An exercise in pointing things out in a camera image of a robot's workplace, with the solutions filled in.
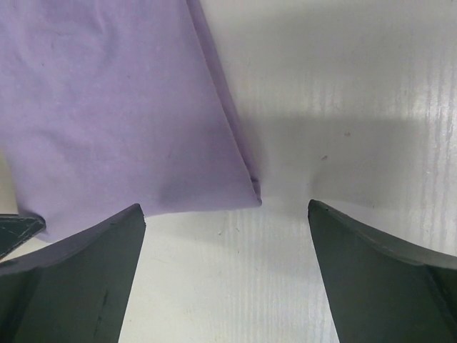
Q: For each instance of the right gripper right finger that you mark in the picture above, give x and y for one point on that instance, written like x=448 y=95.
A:
x=381 y=288

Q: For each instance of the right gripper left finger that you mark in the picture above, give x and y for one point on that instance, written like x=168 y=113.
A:
x=76 y=289

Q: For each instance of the purple t-shirt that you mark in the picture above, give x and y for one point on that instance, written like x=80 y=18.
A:
x=105 y=104

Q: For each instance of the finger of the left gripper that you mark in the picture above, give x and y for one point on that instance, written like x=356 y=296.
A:
x=17 y=230

